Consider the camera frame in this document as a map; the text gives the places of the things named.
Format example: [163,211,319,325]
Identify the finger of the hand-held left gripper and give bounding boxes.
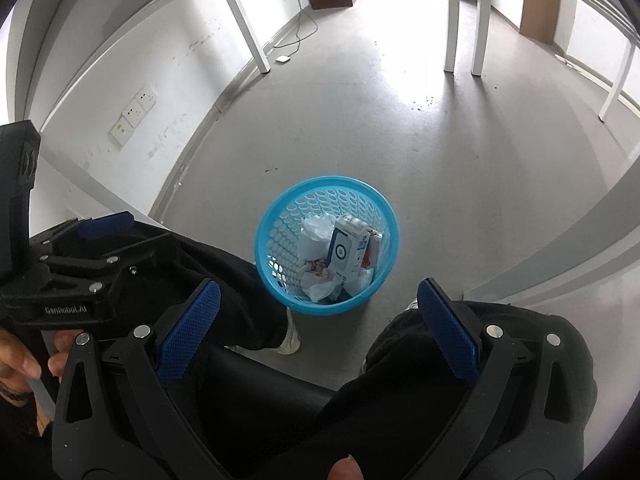
[30,211,136,256]
[37,234,181,296]

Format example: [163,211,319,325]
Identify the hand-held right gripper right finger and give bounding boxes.
[416,277,586,480]

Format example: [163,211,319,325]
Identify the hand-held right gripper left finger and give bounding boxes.
[50,279,236,480]

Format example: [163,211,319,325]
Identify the red snack wrapper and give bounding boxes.
[362,232,383,268]

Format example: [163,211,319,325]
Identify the white carton with blue print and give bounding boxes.
[325,213,373,283]

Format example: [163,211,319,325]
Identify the clear plastic bag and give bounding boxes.
[300,270,346,303]

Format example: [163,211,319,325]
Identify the blue plastic basket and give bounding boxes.
[254,175,401,317]

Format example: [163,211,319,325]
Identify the white paper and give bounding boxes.
[302,214,341,236]

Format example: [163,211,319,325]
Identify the person's left forearm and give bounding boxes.
[0,395,53,480]

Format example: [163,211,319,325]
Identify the person's left hand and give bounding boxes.
[0,329,82,387]

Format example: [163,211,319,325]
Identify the person's right hand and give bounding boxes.
[327,455,362,480]

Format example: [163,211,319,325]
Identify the black pants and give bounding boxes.
[117,220,598,480]

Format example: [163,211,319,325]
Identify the white socket with yellow sticker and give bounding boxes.
[109,116,135,148]

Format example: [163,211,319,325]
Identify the person's left white shoe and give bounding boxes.
[227,307,302,356]

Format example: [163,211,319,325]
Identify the white table leg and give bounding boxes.
[598,42,638,122]
[217,0,271,75]
[471,0,493,77]
[444,0,461,73]

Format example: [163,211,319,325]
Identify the light brown wooden cabinet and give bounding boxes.
[519,0,561,43]

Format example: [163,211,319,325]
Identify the dark bracelet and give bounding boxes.
[0,382,36,403]

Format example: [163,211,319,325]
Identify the black cable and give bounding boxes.
[272,0,319,56]

